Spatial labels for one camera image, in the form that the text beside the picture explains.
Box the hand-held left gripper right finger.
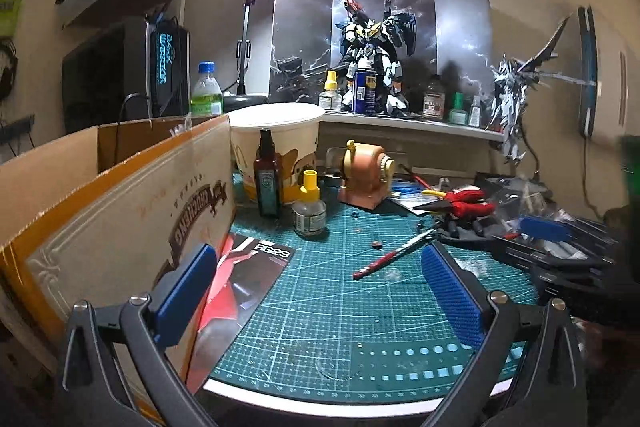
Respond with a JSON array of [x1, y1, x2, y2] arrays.
[[420, 241, 588, 427]]

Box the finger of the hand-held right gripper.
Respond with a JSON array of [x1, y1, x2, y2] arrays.
[[530, 264, 621, 308], [492, 214, 618, 270]]

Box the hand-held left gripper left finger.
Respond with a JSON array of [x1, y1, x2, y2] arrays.
[[55, 243, 221, 427]]

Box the pile of clear plastic bags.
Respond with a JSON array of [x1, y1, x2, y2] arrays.
[[475, 172, 583, 228]]

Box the black red model manual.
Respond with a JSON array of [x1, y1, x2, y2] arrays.
[[185, 234, 296, 388]]

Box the red hobby knife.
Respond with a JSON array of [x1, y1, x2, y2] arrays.
[[352, 227, 437, 281]]

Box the brown cardboard box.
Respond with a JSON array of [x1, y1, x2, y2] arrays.
[[0, 114, 237, 427]]

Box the white winged robot model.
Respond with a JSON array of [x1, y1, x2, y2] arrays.
[[487, 14, 598, 165]]

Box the green cutting mat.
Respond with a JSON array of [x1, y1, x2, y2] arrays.
[[205, 172, 546, 394]]

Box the dark glass spray bottle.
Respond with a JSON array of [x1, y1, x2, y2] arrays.
[[253, 128, 283, 219]]

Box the green small bottle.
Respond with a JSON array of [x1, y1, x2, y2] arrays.
[[450, 93, 470, 125]]

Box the small yellow-capped glass bottle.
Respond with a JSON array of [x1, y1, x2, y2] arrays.
[[291, 168, 328, 238]]

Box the pink pencil sharpener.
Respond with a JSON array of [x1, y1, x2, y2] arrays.
[[337, 140, 396, 211]]

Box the white desk shelf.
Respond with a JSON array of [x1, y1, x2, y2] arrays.
[[319, 109, 507, 144]]

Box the brown glass jar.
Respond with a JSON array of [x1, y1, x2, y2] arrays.
[[422, 74, 446, 122]]

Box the cream paper bucket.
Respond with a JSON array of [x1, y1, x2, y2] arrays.
[[227, 103, 326, 206]]

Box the blue-capped water bottle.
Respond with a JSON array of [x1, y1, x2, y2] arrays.
[[190, 62, 224, 118]]

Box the blue spray can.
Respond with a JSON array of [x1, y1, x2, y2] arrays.
[[352, 59, 379, 115]]

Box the black computer tower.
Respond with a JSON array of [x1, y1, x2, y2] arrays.
[[61, 19, 151, 135], [145, 14, 192, 118]]

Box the yellow-capped glue bottle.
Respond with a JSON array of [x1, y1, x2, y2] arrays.
[[320, 70, 343, 112]]

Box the dark robot model figure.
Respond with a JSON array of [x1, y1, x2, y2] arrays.
[[334, 0, 418, 118]]

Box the desk lamp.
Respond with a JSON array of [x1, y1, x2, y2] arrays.
[[222, 0, 307, 112]]

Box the grey lightning backdrop poster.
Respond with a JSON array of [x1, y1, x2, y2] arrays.
[[269, 0, 493, 108]]

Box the black-handled pliers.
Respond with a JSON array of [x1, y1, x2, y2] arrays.
[[432, 216, 503, 248]]

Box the red-handled nippers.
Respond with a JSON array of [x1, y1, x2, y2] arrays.
[[415, 187, 497, 219]]

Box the blue round wall disc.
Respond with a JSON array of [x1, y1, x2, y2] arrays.
[[577, 6, 600, 138]]

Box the green wall sign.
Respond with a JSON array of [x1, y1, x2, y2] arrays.
[[0, 0, 24, 38]]

